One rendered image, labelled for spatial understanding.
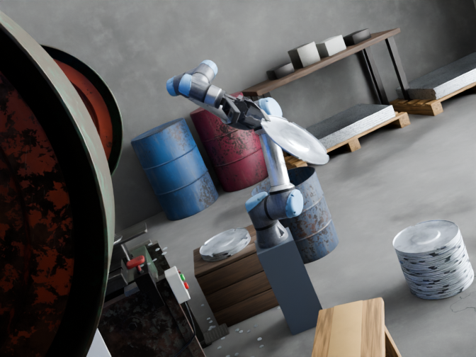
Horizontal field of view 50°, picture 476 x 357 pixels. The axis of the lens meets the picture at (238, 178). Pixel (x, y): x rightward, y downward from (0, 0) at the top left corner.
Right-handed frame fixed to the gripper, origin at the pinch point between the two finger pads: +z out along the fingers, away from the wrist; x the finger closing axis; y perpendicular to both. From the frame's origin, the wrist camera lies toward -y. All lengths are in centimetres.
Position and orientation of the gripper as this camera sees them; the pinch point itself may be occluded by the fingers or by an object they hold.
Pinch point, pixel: (266, 121)
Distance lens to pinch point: 189.7
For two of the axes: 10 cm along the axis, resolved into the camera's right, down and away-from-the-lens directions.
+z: 9.1, 4.1, -0.3
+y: 1.8, -3.3, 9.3
